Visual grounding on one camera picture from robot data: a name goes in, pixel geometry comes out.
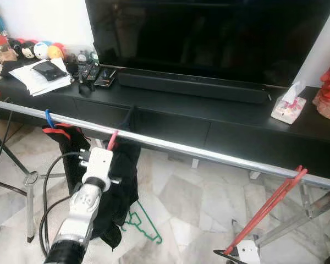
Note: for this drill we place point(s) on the black ribbed knit garment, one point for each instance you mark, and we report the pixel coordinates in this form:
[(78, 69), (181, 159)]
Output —
[(126, 181)]

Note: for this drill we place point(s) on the green plastic hanger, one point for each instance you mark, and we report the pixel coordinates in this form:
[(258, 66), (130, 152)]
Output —
[(149, 232)]

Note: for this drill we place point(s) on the blue plastic hanger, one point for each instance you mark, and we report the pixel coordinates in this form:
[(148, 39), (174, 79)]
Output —
[(48, 118)]

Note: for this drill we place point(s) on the black white-legged TV cabinet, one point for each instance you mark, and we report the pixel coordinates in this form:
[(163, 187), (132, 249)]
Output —
[(236, 126)]

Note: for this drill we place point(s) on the silver metal clothes rack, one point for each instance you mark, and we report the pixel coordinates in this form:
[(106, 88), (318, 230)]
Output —
[(209, 154)]

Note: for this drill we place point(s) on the black soundbar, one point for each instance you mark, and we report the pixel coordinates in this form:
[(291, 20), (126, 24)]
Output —
[(192, 86)]

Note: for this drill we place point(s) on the black flat television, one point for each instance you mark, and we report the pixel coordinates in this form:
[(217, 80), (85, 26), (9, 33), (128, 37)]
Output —
[(209, 38)]

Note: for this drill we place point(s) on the small black flat device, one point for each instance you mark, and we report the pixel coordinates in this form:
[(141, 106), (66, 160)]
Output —
[(105, 78)]

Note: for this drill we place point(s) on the black remote control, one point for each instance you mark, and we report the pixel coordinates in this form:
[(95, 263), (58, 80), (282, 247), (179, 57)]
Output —
[(87, 72)]

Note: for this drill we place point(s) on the orange egg figurine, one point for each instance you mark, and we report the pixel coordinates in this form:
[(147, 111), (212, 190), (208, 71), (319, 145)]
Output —
[(55, 51)]

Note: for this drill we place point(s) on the black zip pouch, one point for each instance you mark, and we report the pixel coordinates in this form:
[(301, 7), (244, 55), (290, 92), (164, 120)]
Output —
[(49, 70)]

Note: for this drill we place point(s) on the white papers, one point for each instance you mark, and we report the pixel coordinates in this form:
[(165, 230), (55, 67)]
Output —
[(27, 80)]

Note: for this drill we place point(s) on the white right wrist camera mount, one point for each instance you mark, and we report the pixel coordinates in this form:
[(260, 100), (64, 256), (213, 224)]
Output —
[(248, 252)]

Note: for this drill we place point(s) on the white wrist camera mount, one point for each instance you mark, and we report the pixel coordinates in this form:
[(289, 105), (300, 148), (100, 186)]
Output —
[(248, 252), (99, 164)]

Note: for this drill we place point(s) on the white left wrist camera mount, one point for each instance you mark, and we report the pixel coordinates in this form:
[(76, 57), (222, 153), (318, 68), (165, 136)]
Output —
[(99, 164)]

